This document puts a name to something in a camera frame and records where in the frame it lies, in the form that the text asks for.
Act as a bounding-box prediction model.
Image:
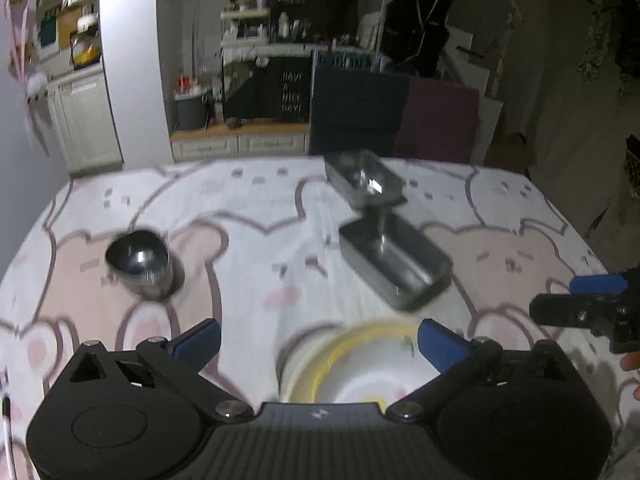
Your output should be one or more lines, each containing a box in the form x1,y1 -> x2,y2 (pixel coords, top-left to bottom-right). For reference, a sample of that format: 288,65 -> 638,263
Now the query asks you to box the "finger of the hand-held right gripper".
569,274 -> 629,296
529,293 -> 603,332

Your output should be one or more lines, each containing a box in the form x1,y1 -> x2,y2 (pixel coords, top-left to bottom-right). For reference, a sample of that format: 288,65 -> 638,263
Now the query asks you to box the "small round steel cup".
105,230 -> 186,298

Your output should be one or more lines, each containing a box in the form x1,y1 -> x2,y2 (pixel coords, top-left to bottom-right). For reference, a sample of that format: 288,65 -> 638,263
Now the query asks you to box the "person's right hand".
619,351 -> 640,405

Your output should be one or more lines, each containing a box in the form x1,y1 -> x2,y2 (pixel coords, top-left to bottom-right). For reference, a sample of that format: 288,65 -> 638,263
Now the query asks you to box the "pink ribbon wall decoration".
4,0 -> 51,156

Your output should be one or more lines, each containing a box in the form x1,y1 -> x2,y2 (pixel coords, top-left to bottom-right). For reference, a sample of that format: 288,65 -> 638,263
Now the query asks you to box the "wooden low cabinet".
170,122 -> 311,163

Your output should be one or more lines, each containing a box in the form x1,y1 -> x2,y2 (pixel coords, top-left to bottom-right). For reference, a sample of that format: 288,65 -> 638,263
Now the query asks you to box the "white cabinet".
47,72 -> 123,173

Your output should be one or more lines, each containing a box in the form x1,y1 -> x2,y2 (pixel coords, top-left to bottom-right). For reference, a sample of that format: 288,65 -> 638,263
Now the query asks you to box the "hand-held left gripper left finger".
65,317 -> 253,423

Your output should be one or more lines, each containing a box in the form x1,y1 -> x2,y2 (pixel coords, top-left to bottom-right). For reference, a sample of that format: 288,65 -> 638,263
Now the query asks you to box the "grey bin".
175,92 -> 211,131

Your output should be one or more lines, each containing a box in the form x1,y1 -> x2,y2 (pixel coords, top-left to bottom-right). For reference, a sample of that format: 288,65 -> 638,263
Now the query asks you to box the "hanging plant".
577,0 -> 640,103

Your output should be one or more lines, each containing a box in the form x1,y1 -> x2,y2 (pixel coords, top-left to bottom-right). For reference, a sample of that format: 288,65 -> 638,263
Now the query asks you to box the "black net basket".
624,135 -> 640,201

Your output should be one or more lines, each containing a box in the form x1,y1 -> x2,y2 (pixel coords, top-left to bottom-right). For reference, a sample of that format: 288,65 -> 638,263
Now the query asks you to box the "bear printed tablecloth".
0,157 -> 626,480

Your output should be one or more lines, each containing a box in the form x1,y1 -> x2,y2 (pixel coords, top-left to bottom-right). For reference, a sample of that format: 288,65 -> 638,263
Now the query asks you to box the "cream oval dish with handles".
276,317 -> 426,406

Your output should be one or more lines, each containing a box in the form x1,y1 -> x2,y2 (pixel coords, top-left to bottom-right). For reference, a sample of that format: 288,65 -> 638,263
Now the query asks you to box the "black hanging garment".
380,0 -> 453,78

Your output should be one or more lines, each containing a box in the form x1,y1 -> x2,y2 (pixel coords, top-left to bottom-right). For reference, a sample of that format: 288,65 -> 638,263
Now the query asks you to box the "square steel container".
324,149 -> 407,208
339,212 -> 453,311

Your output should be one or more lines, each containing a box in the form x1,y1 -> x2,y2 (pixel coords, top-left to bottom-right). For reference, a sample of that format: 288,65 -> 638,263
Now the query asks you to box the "white board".
445,25 -> 506,111

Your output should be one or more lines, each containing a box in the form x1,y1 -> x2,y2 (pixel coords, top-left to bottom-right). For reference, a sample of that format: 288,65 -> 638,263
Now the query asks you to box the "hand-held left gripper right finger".
385,317 -> 581,423

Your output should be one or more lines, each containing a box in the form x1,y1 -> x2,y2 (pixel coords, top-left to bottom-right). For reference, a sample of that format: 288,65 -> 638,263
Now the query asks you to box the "white plate with yellow rim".
312,322 -> 441,406

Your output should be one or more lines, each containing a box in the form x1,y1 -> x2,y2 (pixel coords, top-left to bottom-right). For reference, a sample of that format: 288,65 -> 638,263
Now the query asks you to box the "shelf with bottles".
220,0 -> 313,61

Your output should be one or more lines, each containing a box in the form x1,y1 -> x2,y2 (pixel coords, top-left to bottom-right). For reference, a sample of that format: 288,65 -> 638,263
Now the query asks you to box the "maroon chair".
395,77 -> 481,166

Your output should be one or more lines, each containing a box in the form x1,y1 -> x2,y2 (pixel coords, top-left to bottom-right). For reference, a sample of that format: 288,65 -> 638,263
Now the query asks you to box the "dark blue chair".
307,65 -> 413,158

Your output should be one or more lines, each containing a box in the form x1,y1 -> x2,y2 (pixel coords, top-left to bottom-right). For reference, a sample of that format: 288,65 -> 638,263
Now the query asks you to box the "black sign board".
255,55 -> 313,123

